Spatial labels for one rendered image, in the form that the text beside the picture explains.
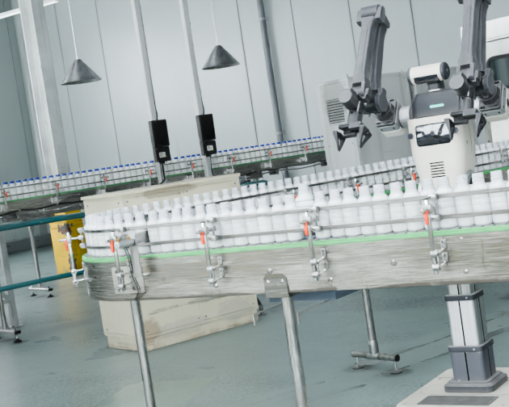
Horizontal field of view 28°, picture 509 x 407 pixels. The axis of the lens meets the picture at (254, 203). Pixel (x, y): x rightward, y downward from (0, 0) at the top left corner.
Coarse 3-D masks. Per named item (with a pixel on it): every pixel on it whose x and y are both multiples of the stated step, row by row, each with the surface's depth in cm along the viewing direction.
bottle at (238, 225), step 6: (234, 204) 374; (240, 204) 375; (234, 210) 375; (240, 210) 374; (234, 222) 374; (240, 222) 374; (234, 228) 374; (240, 228) 374; (234, 240) 375; (240, 240) 374; (246, 240) 374
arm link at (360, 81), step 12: (384, 12) 412; (360, 24) 415; (372, 24) 409; (360, 36) 409; (372, 36) 409; (360, 48) 406; (372, 48) 408; (360, 60) 403; (360, 72) 401; (360, 84) 400
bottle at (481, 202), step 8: (472, 176) 322; (480, 176) 320; (480, 184) 320; (472, 200) 322; (480, 200) 320; (488, 200) 320; (480, 208) 320; (488, 208) 320; (480, 216) 320; (488, 216) 320; (480, 224) 321
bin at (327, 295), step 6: (300, 294) 397; (306, 294) 395; (312, 294) 394; (318, 294) 392; (324, 294) 391; (330, 294) 389; (336, 294) 388; (342, 294) 392; (348, 294) 396; (270, 300) 405; (276, 300) 403; (294, 300) 399; (300, 300) 397; (306, 300) 395; (276, 306) 399; (312, 306) 383; (258, 312) 389; (300, 312) 376; (300, 318) 375
